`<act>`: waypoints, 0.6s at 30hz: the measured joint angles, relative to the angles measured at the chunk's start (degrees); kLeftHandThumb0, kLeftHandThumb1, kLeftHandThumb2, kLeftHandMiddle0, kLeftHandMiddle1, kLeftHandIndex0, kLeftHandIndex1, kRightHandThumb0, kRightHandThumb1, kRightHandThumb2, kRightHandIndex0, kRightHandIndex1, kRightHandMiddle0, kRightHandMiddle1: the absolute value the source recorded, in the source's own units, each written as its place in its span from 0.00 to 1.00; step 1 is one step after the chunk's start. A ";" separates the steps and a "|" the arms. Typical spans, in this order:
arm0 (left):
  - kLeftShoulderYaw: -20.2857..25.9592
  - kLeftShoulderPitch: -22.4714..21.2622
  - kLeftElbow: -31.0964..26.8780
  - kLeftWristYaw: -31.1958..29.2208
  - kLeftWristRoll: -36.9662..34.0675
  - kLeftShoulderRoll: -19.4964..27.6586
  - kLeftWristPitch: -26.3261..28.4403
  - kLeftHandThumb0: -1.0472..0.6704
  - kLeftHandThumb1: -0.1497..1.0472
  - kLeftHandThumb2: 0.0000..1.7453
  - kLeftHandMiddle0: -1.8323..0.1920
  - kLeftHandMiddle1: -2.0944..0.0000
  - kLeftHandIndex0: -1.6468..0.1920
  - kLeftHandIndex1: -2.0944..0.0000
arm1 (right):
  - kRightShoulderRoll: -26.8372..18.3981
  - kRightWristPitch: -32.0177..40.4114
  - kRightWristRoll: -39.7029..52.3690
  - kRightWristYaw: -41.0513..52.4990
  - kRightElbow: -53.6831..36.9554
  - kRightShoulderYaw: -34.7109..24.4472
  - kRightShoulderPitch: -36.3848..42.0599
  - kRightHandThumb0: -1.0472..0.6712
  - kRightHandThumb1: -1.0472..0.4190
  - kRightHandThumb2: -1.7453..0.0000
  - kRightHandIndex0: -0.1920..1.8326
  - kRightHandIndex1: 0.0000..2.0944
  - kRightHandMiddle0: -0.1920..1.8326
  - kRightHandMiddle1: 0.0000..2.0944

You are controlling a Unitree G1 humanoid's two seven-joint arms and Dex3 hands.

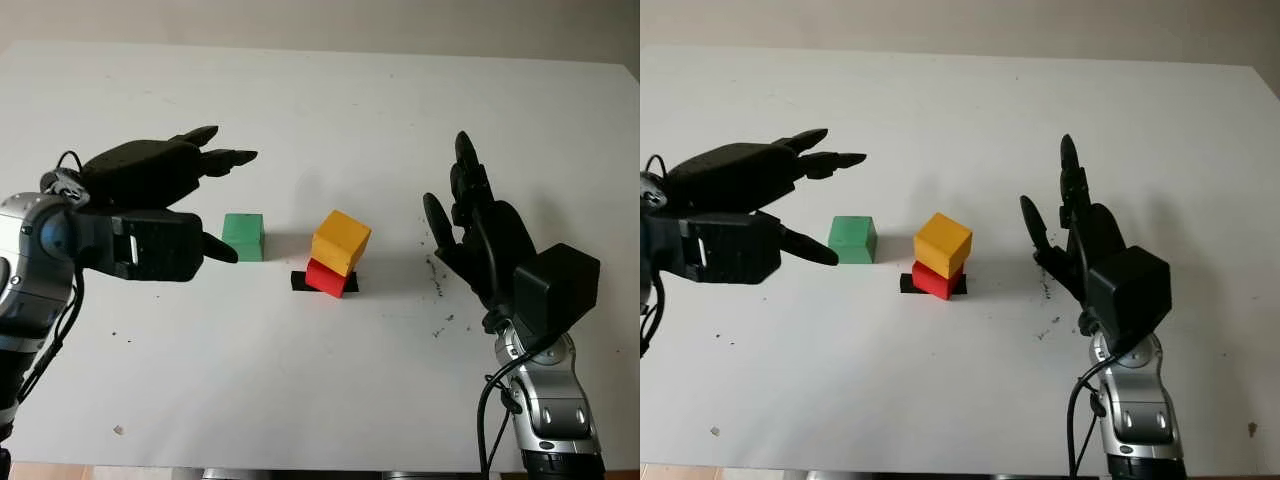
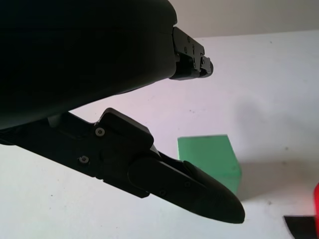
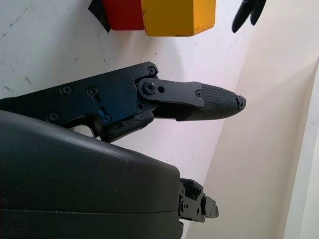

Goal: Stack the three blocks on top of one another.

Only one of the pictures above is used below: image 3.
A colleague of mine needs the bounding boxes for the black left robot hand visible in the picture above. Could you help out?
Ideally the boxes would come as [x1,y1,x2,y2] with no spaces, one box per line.
[231,0,268,33]

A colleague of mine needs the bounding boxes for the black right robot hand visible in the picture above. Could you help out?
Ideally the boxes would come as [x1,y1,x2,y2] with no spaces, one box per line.
[0,62,248,239]

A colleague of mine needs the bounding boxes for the yellow wooden block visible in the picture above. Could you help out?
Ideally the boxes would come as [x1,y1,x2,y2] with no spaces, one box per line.
[141,0,216,37]

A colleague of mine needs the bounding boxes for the red wooden block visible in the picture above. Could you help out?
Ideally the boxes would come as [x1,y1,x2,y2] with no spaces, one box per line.
[103,0,146,31]

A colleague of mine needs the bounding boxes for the black tape mark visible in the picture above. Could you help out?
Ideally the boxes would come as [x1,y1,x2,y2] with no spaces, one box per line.
[87,0,111,33]

